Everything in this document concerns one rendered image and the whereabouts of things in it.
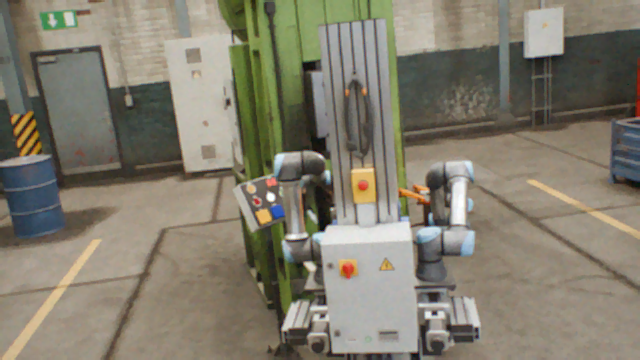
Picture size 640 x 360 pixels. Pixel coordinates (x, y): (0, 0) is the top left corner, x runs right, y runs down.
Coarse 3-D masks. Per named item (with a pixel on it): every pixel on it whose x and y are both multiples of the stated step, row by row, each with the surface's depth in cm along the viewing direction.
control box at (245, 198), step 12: (264, 180) 341; (276, 180) 345; (240, 192) 330; (252, 192) 333; (264, 192) 337; (276, 192) 342; (240, 204) 333; (252, 204) 330; (264, 204) 334; (276, 204) 339; (252, 216) 327; (252, 228) 330; (264, 228) 336
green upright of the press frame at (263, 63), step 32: (256, 0) 343; (288, 0) 346; (256, 32) 367; (288, 32) 351; (256, 64) 386; (288, 64) 355; (256, 96) 392; (288, 96) 359; (288, 128) 363; (288, 288) 396
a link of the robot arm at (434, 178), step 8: (432, 168) 294; (440, 168) 290; (432, 176) 293; (440, 176) 290; (432, 184) 296; (440, 184) 295; (432, 192) 303; (440, 192) 303; (432, 200) 308; (440, 200) 307; (432, 208) 314; (440, 208) 312; (432, 216) 322; (440, 216) 316; (448, 216) 320; (432, 224) 323; (440, 224) 321; (448, 224) 320
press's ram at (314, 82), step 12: (312, 72) 354; (312, 84) 348; (312, 96) 352; (324, 96) 351; (312, 108) 357; (324, 108) 353; (312, 120) 361; (324, 120) 355; (312, 132) 366; (324, 132) 357
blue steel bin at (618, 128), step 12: (612, 120) 635; (624, 120) 637; (636, 120) 639; (612, 132) 637; (624, 132) 622; (636, 132) 606; (612, 144) 640; (624, 144) 625; (636, 144) 608; (612, 156) 643; (624, 156) 628; (636, 156) 610; (612, 168) 646; (624, 168) 631; (636, 168) 613; (612, 180) 649; (636, 180) 613
